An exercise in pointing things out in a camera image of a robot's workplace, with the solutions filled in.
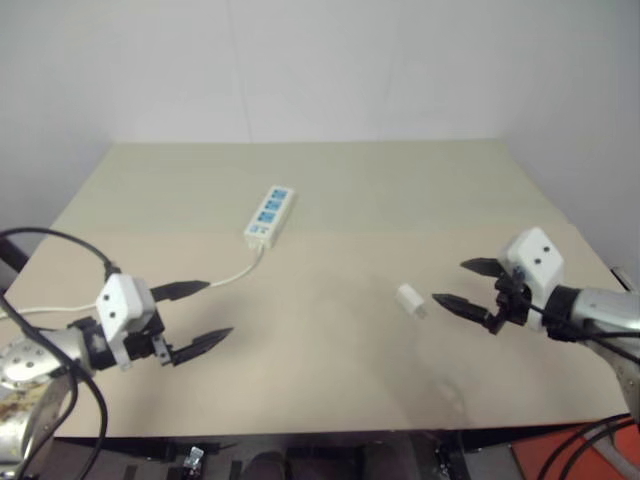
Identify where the white power cord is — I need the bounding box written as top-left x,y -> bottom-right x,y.
0,241 -> 267,319

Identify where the white power strip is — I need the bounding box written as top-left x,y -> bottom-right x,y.
243,184 -> 299,251

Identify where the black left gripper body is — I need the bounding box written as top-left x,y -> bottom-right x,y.
123,300 -> 176,368

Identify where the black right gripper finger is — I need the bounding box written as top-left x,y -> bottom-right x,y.
430,293 -> 494,327
460,257 -> 503,278

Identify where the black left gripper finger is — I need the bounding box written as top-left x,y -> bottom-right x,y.
149,280 -> 211,303
170,327 -> 236,368

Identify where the red box under table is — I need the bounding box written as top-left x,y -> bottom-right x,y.
511,419 -> 640,480

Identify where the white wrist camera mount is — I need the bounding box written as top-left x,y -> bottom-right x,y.
95,273 -> 156,372
501,227 -> 566,332

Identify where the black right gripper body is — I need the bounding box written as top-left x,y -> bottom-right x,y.
486,269 -> 532,335

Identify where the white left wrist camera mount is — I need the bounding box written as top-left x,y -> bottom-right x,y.
95,273 -> 156,372

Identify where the white plug adapter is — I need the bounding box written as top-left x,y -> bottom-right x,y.
394,284 -> 430,321

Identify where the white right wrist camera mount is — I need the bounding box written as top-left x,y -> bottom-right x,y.
501,227 -> 566,332

